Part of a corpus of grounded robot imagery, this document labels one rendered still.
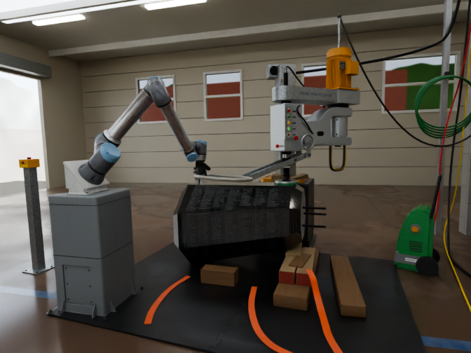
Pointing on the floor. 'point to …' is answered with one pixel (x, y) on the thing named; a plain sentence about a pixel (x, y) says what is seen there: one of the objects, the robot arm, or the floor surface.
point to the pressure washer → (418, 239)
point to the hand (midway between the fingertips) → (201, 183)
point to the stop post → (31, 181)
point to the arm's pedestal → (92, 251)
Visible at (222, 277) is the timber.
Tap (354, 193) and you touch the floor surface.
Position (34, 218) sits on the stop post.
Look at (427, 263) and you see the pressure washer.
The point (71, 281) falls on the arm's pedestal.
